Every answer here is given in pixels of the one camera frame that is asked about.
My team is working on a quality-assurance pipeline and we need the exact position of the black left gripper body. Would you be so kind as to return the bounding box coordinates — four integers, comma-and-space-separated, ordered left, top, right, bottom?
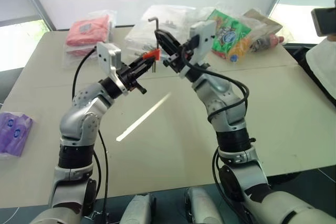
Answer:
117, 62, 148, 95

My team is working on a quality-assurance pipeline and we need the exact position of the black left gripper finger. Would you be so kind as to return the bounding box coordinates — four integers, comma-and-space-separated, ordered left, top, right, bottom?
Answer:
134, 62, 154, 80
130, 56, 154, 70

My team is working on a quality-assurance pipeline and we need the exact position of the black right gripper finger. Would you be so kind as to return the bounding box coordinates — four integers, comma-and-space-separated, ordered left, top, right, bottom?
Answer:
156, 38, 176, 57
154, 29, 182, 54

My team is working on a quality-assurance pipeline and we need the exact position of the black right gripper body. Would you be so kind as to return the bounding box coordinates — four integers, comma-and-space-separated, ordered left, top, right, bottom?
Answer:
162, 37, 198, 74

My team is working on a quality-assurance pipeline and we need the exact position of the red hex key holder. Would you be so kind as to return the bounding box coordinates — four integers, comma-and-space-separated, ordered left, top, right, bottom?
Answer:
142, 48, 161, 61

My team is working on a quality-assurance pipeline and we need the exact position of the clear plastic hardware bag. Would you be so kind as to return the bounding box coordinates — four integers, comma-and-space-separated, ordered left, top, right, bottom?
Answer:
140, 5, 203, 35
124, 23, 160, 61

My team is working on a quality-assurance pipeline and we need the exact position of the green snack bag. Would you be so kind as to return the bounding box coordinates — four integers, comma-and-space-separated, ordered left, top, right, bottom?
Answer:
207, 8, 253, 59

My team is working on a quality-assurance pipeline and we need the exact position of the pink cloth pack in bag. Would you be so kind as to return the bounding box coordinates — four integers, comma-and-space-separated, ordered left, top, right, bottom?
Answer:
64, 42, 100, 69
65, 10, 118, 48

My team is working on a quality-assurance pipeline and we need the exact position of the yellow orange drink bottle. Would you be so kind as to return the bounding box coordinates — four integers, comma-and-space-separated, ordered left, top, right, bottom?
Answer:
227, 37, 249, 65

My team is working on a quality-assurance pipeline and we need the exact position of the brown paper bag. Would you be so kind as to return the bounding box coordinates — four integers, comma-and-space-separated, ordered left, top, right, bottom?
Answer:
241, 8, 284, 41

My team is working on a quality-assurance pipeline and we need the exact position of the red drink bottle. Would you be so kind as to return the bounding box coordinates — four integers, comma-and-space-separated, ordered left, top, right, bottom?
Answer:
251, 34, 286, 52

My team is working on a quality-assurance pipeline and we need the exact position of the purple packet in plastic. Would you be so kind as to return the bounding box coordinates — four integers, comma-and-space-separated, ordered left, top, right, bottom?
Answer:
0, 112, 36, 161

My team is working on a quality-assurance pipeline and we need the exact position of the silver rounded shape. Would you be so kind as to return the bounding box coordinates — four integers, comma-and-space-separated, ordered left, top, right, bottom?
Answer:
123, 193, 157, 224
184, 186, 224, 224

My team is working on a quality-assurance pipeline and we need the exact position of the person wearing white mask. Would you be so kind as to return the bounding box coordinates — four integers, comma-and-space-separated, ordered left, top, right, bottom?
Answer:
304, 36, 336, 104

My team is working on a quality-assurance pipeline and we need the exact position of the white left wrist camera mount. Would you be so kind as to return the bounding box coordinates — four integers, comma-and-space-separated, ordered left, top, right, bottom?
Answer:
96, 41, 130, 97

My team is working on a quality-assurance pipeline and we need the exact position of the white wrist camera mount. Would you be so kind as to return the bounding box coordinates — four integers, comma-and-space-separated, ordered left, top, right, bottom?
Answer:
178, 19, 217, 80
96, 41, 130, 97

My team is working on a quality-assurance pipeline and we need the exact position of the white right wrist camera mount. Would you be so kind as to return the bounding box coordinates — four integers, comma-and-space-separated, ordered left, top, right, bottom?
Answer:
178, 19, 217, 80

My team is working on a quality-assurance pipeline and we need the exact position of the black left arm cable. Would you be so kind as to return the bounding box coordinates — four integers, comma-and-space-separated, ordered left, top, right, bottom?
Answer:
72, 46, 110, 224

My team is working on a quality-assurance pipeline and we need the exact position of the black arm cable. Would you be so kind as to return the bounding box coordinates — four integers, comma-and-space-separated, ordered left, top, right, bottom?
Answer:
180, 45, 257, 224
72, 46, 110, 224

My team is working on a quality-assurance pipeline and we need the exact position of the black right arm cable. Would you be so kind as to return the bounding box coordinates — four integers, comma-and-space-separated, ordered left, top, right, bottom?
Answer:
180, 45, 257, 224

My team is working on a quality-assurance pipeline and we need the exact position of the dark window frame post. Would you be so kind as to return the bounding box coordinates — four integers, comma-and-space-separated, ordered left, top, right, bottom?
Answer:
15, 0, 56, 32

